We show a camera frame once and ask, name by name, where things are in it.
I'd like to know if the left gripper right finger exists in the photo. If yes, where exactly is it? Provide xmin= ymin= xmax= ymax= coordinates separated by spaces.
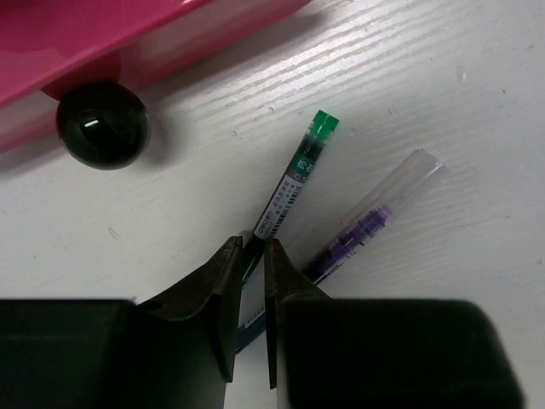
xmin=264 ymin=239 xmax=335 ymax=390

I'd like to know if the blue pen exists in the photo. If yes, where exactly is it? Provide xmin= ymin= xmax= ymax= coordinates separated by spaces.
xmin=302 ymin=148 xmax=446 ymax=284

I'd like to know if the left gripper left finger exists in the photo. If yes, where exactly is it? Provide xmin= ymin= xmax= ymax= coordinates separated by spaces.
xmin=140 ymin=236 xmax=243 ymax=382

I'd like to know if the green capped pen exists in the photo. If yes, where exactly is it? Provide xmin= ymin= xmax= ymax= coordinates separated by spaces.
xmin=233 ymin=109 xmax=341 ymax=354

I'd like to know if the pink bottom drawer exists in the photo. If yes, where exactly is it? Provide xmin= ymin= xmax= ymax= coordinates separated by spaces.
xmin=1 ymin=1 xmax=303 ymax=170

